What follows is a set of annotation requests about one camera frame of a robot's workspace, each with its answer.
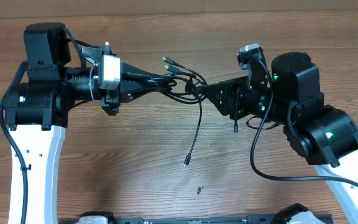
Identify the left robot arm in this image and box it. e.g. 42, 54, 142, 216
0, 22, 173, 223

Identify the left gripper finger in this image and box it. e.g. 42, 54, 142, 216
119, 83, 166, 103
121, 62, 160, 82

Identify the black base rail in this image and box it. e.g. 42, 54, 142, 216
57, 202, 334, 224

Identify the thick black USB cable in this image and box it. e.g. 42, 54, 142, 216
126, 55, 209, 167

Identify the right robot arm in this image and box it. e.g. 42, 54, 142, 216
201, 44, 358, 223

